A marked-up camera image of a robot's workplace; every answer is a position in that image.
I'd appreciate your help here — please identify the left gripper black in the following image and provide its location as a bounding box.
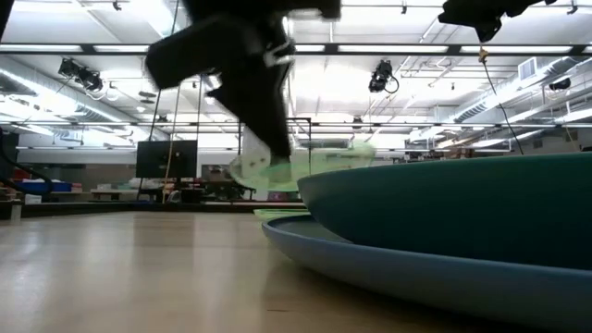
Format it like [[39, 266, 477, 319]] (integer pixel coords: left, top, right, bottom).
[[144, 16, 297, 159]]

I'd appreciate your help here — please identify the transparent green plastic plate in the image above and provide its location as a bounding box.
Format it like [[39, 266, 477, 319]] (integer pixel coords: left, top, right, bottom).
[[229, 140, 377, 193], [253, 208, 310, 221]]

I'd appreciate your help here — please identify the dark teal bowl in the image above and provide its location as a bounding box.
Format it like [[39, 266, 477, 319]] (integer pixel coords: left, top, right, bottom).
[[296, 151, 592, 272]]

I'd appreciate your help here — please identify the black monitor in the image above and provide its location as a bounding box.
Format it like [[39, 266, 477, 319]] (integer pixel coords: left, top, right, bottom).
[[135, 140, 199, 179]]

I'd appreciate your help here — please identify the transparent blue plastic plate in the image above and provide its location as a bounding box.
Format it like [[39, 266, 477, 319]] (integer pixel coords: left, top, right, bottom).
[[261, 213, 592, 332]]

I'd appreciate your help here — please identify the blue storage bin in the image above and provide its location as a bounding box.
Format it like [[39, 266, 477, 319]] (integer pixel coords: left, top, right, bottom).
[[16, 180, 74, 194]]

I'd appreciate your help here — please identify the black overhead frame bar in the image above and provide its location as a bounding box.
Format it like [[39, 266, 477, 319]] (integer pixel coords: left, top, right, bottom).
[[0, 43, 592, 56]]

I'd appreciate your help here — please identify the yellow hanging cable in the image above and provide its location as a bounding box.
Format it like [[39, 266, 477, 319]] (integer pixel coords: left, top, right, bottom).
[[161, 0, 182, 204]]

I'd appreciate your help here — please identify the black aluminium table frame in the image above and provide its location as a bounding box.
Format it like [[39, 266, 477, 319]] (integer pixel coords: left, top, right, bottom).
[[0, 201, 307, 220]]

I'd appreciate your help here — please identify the silver ceiling duct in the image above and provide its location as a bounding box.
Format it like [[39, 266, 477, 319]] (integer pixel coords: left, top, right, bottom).
[[0, 55, 140, 135], [452, 55, 592, 124]]

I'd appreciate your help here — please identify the thin black hanging cable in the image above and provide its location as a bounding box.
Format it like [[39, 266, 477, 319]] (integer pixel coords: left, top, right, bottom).
[[478, 44, 526, 156]]

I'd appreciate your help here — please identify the thick black curved cable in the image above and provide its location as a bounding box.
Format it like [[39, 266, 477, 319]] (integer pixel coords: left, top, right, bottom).
[[0, 128, 56, 195]]

